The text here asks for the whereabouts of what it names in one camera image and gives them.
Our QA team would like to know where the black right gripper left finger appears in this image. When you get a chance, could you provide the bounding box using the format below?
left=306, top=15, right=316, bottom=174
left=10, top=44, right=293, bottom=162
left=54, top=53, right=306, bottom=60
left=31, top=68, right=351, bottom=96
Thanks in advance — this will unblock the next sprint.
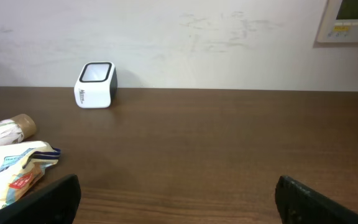
left=0, top=174, right=81, bottom=224

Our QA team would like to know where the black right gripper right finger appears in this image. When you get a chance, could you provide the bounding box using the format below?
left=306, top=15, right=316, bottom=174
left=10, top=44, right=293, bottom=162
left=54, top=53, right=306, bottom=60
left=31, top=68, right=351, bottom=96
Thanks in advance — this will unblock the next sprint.
left=275, top=175, right=358, bottom=224

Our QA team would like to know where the white tube with gold cap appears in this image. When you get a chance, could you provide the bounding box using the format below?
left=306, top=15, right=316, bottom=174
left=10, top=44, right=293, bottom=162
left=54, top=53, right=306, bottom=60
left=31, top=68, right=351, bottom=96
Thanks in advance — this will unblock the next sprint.
left=0, top=114, right=37, bottom=146

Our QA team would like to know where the white barcode scanner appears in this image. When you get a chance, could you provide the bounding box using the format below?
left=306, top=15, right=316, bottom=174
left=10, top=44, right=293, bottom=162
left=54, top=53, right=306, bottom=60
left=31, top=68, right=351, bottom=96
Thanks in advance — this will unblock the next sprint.
left=74, top=62, right=117, bottom=109

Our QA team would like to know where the cream snack bag blue label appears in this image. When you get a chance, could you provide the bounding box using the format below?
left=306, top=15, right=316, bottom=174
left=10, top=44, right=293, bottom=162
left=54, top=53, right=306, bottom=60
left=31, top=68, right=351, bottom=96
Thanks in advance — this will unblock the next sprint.
left=0, top=141, right=61, bottom=209

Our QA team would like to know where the white wall control panel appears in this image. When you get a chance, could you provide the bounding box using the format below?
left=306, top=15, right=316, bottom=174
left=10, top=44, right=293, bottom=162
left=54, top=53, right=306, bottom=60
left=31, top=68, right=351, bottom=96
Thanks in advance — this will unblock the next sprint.
left=316, top=0, right=358, bottom=44

